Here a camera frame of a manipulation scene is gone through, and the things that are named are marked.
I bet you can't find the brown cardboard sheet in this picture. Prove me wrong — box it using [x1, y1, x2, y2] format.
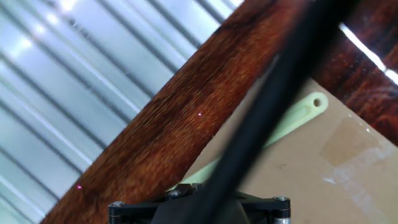
[183, 55, 398, 224]

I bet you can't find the glossy wood-grain table mat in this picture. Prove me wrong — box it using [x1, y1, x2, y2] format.
[40, 0, 398, 224]

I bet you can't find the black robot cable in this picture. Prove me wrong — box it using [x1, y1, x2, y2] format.
[177, 0, 363, 224]

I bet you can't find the pale green plastic flyswatter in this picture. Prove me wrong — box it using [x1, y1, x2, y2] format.
[167, 91, 330, 192]

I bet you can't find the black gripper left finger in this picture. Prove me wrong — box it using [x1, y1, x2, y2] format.
[108, 182, 200, 224]

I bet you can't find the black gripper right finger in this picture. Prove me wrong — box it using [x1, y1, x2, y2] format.
[234, 189, 292, 224]

